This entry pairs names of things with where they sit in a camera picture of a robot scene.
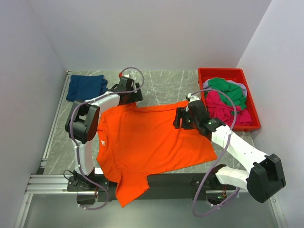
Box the orange t shirt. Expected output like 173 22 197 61
96 101 217 207

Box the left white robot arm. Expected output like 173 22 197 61
65 76 143 191

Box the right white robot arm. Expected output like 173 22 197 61
173 99 286 203

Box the magenta t shirt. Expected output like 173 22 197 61
205 91 252 126

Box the lavender t shirt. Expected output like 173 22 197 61
203 79 247 96

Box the green t shirt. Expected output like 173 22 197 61
208 78 247 110

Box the folded blue t shirt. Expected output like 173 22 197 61
66 75 108 102

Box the red plastic bin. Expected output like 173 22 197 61
198 67 261 132

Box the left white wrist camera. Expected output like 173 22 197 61
118 72 130 78

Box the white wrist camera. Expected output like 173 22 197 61
118 72 130 78
186 93 200 103

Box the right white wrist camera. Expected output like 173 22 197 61
186 93 200 103

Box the aluminium frame rail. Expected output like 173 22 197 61
14 70 73 228

